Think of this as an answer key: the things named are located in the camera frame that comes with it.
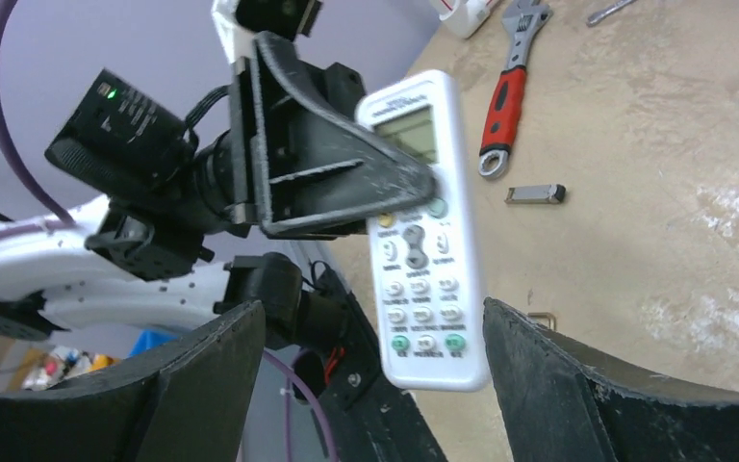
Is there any small metal transceiver module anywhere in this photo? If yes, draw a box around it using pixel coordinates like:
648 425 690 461
504 184 567 204

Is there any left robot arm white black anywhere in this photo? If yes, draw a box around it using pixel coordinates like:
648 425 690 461
0 32 438 340

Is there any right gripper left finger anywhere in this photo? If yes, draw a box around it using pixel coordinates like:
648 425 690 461
0 302 266 461

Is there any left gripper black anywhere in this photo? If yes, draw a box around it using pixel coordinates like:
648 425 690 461
184 32 438 240

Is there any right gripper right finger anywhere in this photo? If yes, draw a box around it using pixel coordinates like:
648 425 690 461
483 298 739 461

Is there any red adjustable wrench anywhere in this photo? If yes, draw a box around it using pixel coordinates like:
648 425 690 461
478 0 552 180

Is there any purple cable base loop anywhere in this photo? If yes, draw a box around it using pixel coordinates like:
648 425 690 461
261 346 342 462

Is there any silver flat wrench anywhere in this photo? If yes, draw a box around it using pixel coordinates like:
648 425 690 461
585 0 636 28

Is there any brass rectangular bracket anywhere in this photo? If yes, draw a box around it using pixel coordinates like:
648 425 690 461
527 312 557 331

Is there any white PVC pipe frame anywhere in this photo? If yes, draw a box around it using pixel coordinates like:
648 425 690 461
429 0 501 39

